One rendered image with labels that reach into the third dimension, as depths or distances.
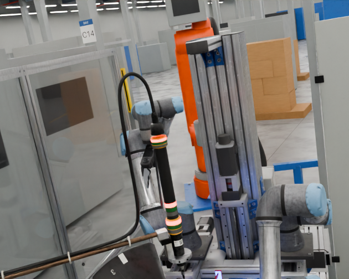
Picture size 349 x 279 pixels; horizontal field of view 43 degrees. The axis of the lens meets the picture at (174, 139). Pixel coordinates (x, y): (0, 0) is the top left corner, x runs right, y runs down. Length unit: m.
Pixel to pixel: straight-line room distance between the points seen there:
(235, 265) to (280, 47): 7.28
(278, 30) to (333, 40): 8.93
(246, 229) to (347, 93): 1.16
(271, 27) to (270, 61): 2.68
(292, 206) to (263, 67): 7.78
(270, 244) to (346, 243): 1.66
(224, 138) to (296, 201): 0.60
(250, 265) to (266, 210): 0.62
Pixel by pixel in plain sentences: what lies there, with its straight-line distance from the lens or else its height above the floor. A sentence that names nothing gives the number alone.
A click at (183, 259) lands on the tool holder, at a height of 1.46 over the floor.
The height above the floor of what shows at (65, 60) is 2.04.
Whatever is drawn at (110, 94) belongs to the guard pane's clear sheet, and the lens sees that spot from 2.53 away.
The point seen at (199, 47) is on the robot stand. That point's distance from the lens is 1.77.
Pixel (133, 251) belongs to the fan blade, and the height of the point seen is 1.44.
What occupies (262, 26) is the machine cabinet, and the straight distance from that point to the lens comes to 11.88.
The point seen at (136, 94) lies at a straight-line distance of 9.51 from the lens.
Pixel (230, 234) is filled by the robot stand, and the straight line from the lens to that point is 2.26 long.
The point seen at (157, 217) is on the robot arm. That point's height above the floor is 1.25.
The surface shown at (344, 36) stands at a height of 1.89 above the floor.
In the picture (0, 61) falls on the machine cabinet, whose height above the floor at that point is 2.09.
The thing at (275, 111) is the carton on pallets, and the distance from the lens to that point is 9.41.
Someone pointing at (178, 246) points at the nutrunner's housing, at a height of 1.49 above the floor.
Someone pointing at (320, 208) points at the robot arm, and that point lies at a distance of 1.63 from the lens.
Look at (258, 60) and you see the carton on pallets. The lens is 9.35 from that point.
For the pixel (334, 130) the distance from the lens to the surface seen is 2.97.
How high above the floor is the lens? 2.08
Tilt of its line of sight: 14 degrees down
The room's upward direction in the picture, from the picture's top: 10 degrees counter-clockwise
